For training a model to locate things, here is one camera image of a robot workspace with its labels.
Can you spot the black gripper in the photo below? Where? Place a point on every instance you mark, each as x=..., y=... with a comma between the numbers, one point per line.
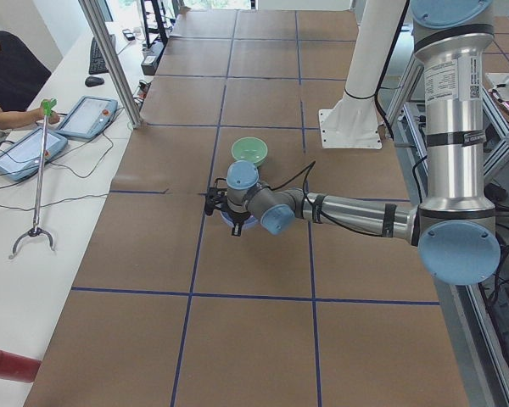
x=237, y=216

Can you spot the blue bowl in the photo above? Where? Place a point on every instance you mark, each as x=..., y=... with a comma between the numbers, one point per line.
x=249, y=223

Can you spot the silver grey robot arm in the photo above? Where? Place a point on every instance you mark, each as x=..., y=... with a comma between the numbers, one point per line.
x=453, y=227

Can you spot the green bowl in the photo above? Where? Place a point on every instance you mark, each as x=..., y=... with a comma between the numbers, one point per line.
x=250, y=149

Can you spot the person's hand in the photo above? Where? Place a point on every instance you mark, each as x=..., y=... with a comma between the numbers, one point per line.
x=52, y=118

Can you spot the brown paper table cover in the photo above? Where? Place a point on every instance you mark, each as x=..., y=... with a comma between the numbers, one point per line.
x=169, y=309

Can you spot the far teach pendant tablet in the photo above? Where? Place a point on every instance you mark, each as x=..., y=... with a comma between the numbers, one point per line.
x=88, y=118

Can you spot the teach pendant tablet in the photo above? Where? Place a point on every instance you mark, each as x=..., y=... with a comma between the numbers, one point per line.
x=21, y=160
x=88, y=118

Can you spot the white side desk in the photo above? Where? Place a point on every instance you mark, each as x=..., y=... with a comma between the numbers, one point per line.
x=38, y=212

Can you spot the black computer mouse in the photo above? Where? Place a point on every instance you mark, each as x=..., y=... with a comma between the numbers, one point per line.
x=92, y=81

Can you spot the black keyboard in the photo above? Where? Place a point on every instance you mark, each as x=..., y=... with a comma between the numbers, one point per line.
x=97, y=64

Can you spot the near teach pendant tablet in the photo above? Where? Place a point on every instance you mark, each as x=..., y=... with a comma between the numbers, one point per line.
x=21, y=160

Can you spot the red cylinder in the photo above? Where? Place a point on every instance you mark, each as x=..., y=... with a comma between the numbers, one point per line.
x=18, y=368

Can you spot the person in black shirt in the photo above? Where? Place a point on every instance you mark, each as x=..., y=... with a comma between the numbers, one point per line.
x=22, y=76

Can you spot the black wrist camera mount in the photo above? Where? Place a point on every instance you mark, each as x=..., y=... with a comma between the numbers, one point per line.
x=215, y=198

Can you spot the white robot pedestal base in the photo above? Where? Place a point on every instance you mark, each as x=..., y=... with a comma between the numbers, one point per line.
x=353, y=121

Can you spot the aluminium frame post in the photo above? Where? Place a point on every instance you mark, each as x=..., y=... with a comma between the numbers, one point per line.
x=98, y=27

